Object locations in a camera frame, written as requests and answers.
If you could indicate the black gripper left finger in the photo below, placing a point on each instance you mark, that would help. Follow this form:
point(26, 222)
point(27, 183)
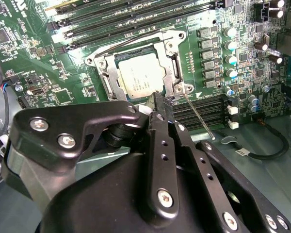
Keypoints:
point(51, 116)

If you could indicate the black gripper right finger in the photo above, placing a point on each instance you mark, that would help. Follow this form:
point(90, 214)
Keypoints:
point(196, 165)

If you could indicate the silver CPU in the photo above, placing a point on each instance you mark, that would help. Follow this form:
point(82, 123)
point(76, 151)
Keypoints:
point(140, 77)

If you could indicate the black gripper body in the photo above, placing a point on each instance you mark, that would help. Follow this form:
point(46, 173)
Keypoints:
point(99, 201)

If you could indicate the metal socket cover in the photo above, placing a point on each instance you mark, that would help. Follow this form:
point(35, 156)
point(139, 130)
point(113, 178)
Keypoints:
point(114, 72)

